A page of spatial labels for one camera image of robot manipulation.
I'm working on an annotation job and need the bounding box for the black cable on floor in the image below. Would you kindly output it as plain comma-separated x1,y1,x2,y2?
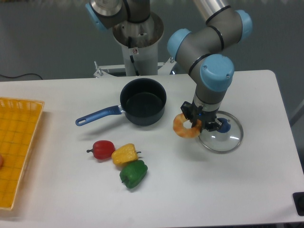
0,73,45,80

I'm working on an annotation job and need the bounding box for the yellow bell pepper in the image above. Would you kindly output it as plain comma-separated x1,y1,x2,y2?
111,143,139,166

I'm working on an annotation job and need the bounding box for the glazed orange donut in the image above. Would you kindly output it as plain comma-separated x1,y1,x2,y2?
173,113,200,138

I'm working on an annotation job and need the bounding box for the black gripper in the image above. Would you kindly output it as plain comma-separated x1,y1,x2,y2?
180,101,222,133

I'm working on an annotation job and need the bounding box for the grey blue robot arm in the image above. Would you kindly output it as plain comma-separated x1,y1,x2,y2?
85,0,253,138

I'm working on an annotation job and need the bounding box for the glass lid blue knob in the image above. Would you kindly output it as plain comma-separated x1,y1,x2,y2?
199,111,244,154

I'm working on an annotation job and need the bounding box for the green bell pepper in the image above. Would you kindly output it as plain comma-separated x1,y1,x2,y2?
119,160,148,189

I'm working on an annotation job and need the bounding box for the dark pot blue handle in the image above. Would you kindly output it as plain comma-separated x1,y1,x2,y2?
76,78,167,126

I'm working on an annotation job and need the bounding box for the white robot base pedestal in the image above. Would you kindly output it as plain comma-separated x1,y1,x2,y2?
94,12,176,78

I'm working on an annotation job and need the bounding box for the yellow woven basket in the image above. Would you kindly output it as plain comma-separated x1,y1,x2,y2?
0,97,45,210

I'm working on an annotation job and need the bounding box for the black device table corner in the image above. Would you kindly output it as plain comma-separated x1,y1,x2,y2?
293,192,304,216

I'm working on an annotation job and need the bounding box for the red bell pepper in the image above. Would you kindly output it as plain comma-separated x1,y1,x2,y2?
86,140,115,160

